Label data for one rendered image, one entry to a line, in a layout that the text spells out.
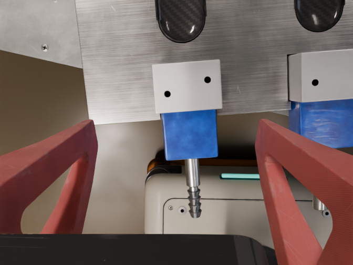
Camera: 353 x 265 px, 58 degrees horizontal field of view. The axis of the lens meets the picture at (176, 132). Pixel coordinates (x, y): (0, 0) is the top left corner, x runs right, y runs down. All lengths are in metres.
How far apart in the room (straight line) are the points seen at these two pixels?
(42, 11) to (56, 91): 0.86
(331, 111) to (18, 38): 0.29
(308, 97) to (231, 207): 0.69
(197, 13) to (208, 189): 0.68
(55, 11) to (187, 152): 0.19
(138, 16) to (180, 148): 0.11
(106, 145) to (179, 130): 0.93
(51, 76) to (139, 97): 0.95
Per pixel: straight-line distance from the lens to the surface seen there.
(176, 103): 0.24
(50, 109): 1.21
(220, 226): 0.94
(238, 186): 0.91
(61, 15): 0.34
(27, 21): 0.35
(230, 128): 1.14
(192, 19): 0.27
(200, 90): 0.24
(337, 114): 0.28
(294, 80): 0.26
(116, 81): 0.27
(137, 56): 0.26
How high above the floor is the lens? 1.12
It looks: 81 degrees down
